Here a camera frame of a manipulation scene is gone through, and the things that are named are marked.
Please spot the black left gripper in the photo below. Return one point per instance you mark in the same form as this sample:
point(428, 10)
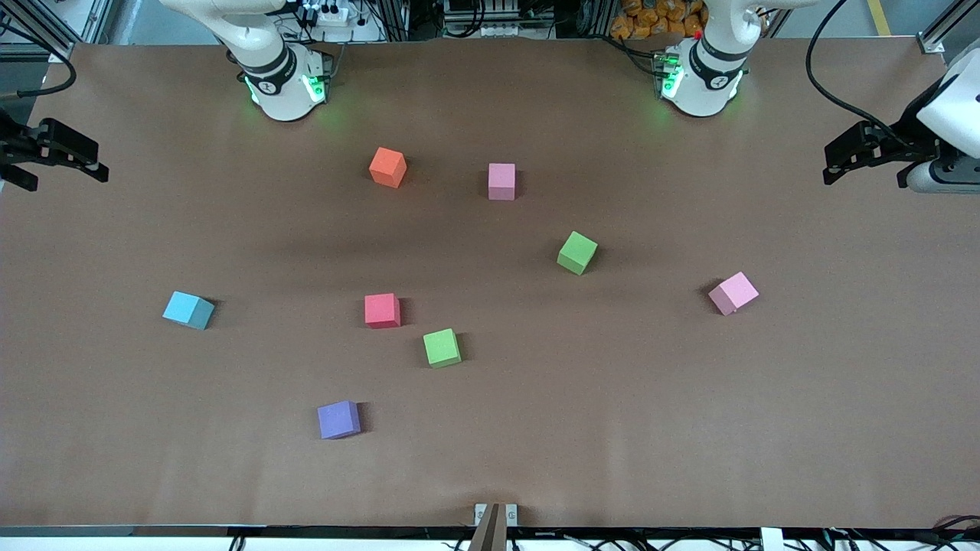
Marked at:
point(908, 132)

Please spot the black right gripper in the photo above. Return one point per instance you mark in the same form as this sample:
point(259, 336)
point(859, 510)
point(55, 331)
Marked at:
point(17, 147)

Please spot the pink foam cube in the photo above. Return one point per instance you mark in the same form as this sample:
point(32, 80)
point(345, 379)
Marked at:
point(501, 180)
point(733, 292)

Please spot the blue foam cube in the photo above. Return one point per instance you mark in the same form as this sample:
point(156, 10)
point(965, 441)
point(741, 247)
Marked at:
point(185, 308)

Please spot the green foam cube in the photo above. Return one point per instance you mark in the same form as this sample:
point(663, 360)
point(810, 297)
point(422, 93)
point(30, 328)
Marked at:
point(442, 347)
point(576, 251)

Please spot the red foam cube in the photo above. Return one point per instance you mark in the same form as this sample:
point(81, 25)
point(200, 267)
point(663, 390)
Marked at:
point(381, 310)

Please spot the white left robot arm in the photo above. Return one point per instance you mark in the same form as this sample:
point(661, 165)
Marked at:
point(708, 84)

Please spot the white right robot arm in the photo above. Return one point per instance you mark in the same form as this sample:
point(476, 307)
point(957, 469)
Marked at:
point(283, 84)

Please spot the base connector box green light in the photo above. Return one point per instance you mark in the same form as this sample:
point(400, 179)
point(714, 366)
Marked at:
point(318, 76)
point(668, 75)

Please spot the orange netted bag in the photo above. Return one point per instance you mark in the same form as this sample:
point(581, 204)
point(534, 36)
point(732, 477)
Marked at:
point(658, 19)

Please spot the white power strip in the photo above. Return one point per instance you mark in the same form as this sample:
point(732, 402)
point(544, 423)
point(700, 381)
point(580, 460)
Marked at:
point(329, 13)

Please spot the brown paper table cover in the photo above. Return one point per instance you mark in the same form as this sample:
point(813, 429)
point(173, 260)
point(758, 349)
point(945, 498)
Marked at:
point(689, 421)

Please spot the orange foam cube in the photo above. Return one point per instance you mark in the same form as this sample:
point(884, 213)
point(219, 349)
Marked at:
point(387, 167)

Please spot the purple foam cube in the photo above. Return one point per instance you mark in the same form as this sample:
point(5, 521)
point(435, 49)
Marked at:
point(338, 419)

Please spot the white label tag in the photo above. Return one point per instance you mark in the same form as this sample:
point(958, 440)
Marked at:
point(772, 539)

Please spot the black equipment rack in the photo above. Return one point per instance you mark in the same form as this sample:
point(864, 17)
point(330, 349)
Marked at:
point(498, 17)

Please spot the grey metal clamp bracket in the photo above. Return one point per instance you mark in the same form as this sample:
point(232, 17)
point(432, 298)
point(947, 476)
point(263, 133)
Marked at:
point(494, 524)

